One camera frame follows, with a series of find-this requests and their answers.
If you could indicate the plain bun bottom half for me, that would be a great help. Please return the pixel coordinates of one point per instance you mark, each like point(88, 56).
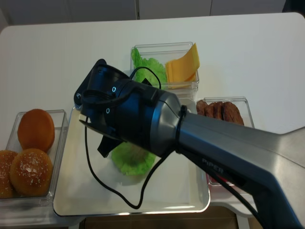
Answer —
point(36, 130)

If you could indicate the clear plastic bun container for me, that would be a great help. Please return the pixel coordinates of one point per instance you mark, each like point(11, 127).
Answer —
point(55, 153)

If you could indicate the green lettuce leaf on tray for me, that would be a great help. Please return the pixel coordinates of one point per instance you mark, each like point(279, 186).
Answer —
point(132, 160)

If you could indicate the right sesame bun top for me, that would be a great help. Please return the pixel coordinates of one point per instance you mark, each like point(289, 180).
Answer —
point(31, 173)

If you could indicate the left sesame bun top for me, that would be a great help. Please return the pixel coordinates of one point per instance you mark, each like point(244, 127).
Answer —
point(6, 188)

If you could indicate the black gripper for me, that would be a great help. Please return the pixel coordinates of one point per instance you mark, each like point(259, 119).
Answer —
point(99, 97)

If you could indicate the red tomato slices stack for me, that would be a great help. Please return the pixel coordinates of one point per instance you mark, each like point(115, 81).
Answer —
point(215, 182)

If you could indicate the brown meat patties stack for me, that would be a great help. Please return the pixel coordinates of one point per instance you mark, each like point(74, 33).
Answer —
point(225, 111)

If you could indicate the yellow cheese slices stack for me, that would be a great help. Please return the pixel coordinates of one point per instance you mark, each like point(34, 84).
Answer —
point(182, 71)

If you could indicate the green lettuce in container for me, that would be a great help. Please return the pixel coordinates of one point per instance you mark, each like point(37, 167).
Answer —
point(151, 63)

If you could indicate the clear lettuce cheese container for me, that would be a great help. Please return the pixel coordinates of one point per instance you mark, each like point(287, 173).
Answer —
point(155, 57)

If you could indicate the sesame bun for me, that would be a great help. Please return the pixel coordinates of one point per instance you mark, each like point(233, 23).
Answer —
point(31, 173)
point(6, 188)

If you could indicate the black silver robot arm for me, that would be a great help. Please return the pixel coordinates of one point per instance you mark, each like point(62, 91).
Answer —
point(264, 171)

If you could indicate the clear patty tomato container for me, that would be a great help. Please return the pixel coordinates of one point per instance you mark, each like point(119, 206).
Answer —
point(242, 105)

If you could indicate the white serving tray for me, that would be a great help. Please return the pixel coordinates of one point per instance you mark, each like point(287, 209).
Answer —
point(65, 205)

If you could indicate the white paper tray liner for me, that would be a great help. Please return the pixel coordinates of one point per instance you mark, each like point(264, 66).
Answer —
point(169, 183)

